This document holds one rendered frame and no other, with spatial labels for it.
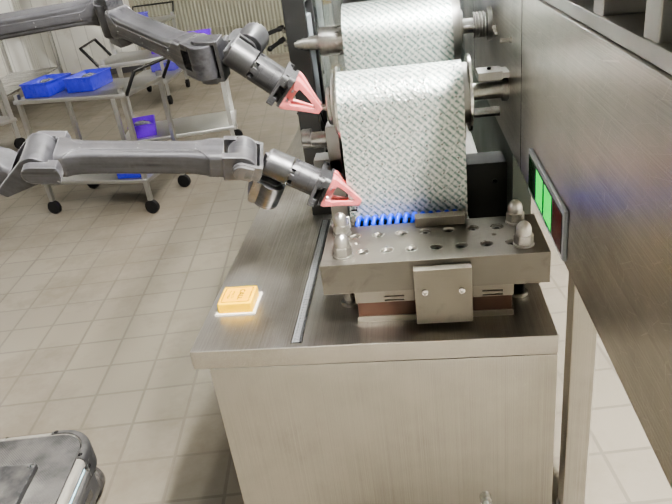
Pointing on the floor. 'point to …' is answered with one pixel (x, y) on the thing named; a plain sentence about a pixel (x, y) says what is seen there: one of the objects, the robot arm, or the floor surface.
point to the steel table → (24, 73)
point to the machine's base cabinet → (393, 430)
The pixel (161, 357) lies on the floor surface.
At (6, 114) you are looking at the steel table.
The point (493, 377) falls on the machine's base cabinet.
